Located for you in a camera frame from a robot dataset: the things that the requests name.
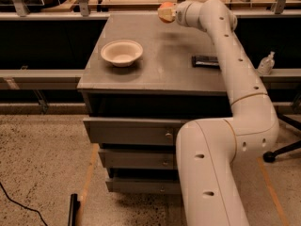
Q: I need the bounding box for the black bar on floor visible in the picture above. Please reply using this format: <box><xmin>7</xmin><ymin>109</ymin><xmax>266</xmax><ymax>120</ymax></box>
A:
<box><xmin>68</xmin><ymin>194</ymin><xmax>80</xmax><ymax>226</ymax></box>

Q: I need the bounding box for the black office chair base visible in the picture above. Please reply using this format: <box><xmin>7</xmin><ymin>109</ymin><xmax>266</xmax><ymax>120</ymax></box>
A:
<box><xmin>262</xmin><ymin>113</ymin><xmax>301</xmax><ymax>163</ymax></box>

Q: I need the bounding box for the grey drawer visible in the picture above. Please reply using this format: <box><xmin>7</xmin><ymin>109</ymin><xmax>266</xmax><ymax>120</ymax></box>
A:
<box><xmin>105</xmin><ymin>178</ymin><xmax>181</xmax><ymax>195</ymax></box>
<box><xmin>84</xmin><ymin>117</ymin><xmax>185</xmax><ymax>146</ymax></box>
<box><xmin>99</xmin><ymin>149</ymin><xmax>177</xmax><ymax>170</ymax></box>

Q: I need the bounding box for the black floor cable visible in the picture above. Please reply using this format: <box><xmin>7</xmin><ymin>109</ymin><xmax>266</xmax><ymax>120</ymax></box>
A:
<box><xmin>0</xmin><ymin>180</ymin><xmax>50</xmax><ymax>226</ymax></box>

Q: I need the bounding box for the grey drawer cabinet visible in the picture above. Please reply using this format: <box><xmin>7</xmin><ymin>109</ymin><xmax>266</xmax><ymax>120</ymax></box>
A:
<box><xmin>78</xmin><ymin>13</ymin><xmax>231</xmax><ymax>182</ymax></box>

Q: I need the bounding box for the middle grey drawer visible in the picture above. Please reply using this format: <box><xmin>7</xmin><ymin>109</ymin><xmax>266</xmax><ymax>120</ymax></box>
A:
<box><xmin>99</xmin><ymin>149</ymin><xmax>177</xmax><ymax>170</ymax></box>

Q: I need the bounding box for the grey metal railing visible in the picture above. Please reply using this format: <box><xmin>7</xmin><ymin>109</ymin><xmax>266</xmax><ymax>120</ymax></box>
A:
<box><xmin>0</xmin><ymin>0</ymin><xmax>301</xmax><ymax>89</ymax></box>

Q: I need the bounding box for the bottom grey drawer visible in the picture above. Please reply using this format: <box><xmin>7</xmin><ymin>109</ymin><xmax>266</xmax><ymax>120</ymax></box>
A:
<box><xmin>105</xmin><ymin>178</ymin><xmax>181</xmax><ymax>195</ymax></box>

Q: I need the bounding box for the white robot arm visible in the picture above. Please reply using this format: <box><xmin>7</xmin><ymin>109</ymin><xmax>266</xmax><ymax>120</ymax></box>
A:
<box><xmin>158</xmin><ymin>0</ymin><xmax>279</xmax><ymax>226</ymax></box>

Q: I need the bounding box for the white paper bowl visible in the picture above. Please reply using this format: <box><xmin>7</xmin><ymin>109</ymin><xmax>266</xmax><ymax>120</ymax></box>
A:
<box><xmin>101</xmin><ymin>40</ymin><xmax>143</xmax><ymax>67</ymax></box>

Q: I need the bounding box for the top grey drawer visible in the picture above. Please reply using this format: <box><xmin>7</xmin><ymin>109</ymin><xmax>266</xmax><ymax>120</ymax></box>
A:
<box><xmin>84</xmin><ymin>117</ymin><xmax>185</xmax><ymax>146</ymax></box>

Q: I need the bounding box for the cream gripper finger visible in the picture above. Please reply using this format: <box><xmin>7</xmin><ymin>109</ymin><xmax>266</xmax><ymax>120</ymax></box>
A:
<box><xmin>157</xmin><ymin>5</ymin><xmax>177</xmax><ymax>24</ymax></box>

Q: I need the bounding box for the clear sanitizer bottle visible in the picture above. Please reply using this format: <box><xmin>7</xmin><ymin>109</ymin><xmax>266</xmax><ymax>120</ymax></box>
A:
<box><xmin>257</xmin><ymin>51</ymin><xmax>275</xmax><ymax>75</ymax></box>

